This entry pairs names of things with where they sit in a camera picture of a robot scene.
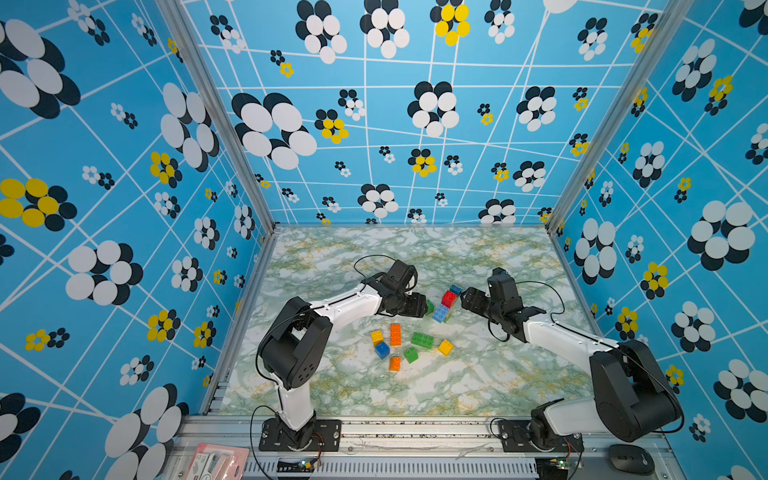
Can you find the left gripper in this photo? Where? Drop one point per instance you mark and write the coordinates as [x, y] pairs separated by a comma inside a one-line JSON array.
[[419, 306]]

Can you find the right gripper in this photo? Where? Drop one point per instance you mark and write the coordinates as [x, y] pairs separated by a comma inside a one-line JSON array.
[[475, 294]]

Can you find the red square lego brick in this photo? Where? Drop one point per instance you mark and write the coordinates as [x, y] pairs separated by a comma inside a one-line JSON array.
[[449, 299]]

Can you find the light blue long lego brick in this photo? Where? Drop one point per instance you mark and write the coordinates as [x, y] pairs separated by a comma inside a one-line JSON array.
[[442, 313]]

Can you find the small green lego brick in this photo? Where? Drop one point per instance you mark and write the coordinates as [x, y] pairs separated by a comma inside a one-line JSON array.
[[411, 355]]

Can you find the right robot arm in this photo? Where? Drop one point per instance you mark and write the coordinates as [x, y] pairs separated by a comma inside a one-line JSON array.
[[631, 396]]

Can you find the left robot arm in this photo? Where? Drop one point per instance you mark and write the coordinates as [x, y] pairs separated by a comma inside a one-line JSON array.
[[291, 351]]

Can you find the orange long lego brick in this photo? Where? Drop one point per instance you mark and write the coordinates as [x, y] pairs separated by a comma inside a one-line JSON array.
[[395, 335]]

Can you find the green long lego brick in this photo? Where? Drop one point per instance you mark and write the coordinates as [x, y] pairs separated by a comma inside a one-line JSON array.
[[422, 340]]

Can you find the yellow lego brick left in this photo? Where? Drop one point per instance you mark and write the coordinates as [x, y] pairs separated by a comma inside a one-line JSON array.
[[377, 337]]

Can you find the yellow lego brick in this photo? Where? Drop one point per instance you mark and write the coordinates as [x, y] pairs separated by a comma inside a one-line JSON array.
[[377, 337], [445, 347]]

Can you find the yellow lego brick centre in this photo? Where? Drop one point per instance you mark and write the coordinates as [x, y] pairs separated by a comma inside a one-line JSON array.
[[445, 347]]

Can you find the blue lego brick left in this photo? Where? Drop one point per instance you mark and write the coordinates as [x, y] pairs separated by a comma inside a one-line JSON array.
[[382, 350]]

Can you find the small orange lego brick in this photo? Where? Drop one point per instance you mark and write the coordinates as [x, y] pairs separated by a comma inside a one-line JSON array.
[[395, 364]]

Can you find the black computer mouse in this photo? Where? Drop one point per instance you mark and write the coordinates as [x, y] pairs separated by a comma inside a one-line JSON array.
[[631, 459]]

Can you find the pink packaged item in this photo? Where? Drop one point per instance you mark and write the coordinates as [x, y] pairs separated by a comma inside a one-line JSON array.
[[215, 462]]

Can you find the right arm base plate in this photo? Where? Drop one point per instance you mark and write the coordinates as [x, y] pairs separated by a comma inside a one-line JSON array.
[[523, 436]]

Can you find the aluminium front rail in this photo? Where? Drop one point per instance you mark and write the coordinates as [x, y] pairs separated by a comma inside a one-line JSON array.
[[394, 448]]

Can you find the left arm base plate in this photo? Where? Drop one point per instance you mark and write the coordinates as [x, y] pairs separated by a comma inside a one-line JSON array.
[[319, 435]]

